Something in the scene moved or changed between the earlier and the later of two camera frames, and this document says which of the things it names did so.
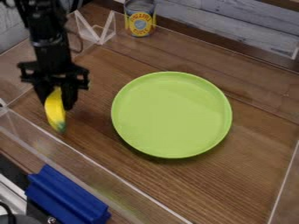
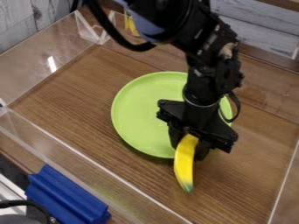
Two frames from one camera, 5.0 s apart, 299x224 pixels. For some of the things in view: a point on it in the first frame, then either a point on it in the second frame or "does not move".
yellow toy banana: x=54 y=110 to x=185 y=160
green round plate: x=173 y=115 does not move
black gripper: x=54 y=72 to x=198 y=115
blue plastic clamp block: x=63 y=199 does not move
